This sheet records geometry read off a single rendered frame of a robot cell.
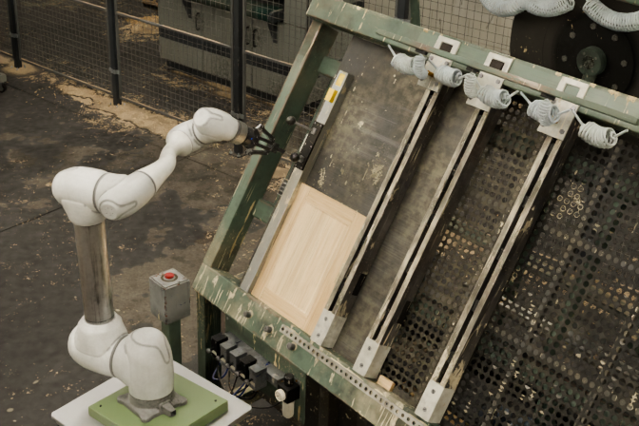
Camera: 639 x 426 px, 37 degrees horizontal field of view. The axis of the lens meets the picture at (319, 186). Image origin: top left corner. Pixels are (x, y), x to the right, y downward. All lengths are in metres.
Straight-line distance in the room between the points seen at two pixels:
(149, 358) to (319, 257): 0.77
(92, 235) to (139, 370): 0.48
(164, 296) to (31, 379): 1.33
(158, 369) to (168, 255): 2.64
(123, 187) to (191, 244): 2.98
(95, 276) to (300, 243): 0.85
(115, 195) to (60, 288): 2.66
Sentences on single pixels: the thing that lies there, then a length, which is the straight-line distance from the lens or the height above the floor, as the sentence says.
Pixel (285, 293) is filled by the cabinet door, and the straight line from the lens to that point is 3.71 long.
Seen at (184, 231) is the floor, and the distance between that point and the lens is 6.16.
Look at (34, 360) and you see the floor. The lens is 5.10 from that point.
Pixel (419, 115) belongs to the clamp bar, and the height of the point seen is 1.69.
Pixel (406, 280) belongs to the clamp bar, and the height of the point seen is 1.23.
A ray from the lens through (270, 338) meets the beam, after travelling 3.68.
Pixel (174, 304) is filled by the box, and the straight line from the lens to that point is 3.87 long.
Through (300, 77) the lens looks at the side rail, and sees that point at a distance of 3.92.
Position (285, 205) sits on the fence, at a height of 1.22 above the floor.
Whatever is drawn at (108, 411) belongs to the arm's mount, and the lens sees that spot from 3.44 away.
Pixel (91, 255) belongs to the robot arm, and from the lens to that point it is 3.24.
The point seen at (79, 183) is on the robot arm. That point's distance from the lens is 3.12.
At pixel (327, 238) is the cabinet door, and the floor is 1.19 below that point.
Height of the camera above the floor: 2.93
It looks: 26 degrees down
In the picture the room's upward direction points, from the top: 2 degrees clockwise
